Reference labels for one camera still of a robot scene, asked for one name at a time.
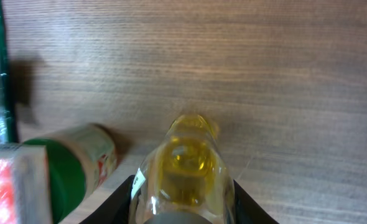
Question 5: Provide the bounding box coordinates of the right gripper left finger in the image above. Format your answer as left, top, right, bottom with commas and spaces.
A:
80, 175, 134, 224

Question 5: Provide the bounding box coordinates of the orange tissue box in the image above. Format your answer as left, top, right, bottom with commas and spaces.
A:
0, 144, 53, 224

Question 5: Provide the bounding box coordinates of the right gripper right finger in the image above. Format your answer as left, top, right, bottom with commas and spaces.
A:
233, 180, 279, 224

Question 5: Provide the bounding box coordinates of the green lidded jar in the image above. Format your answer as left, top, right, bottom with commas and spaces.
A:
21, 123, 119, 224

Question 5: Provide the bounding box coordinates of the yellow oil bottle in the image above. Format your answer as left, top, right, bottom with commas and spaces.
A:
128, 114, 236, 224

